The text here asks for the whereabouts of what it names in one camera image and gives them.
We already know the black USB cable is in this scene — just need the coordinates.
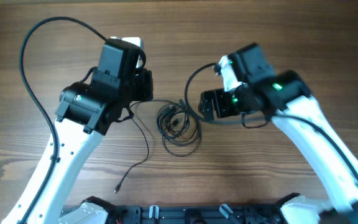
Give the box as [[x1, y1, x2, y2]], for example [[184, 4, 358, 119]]
[[113, 98, 203, 194]]

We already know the left camera black cable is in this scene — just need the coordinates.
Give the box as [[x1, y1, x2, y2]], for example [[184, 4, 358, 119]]
[[17, 16, 108, 224]]

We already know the black aluminium base frame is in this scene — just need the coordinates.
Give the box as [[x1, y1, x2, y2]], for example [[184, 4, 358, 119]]
[[57, 203, 291, 224]]

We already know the camera black cable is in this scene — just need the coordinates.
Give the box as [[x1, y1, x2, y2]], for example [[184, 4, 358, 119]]
[[184, 62, 358, 212], [17, 16, 108, 224]]

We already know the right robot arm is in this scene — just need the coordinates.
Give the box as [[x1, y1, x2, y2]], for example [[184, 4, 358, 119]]
[[198, 44, 358, 223]]

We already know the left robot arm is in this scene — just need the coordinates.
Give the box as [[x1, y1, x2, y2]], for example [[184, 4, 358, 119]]
[[3, 37, 153, 223]]

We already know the right camera black cable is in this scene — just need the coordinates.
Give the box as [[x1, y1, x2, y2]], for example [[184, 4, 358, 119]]
[[184, 62, 358, 212]]

